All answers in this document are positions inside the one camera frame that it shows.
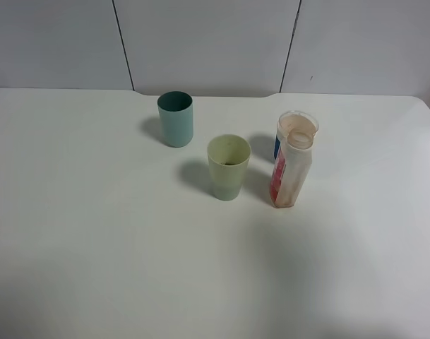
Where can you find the pale green plastic cup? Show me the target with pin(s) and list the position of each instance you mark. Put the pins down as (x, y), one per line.
(228, 158)

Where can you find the plastic drink bottle pink label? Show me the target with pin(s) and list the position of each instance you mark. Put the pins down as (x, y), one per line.
(292, 164)

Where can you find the teal plastic cup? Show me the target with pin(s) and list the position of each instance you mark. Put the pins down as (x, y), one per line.
(176, 115)

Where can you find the clear cup with blue sleeve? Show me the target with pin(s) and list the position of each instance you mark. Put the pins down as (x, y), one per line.
(294, 120)

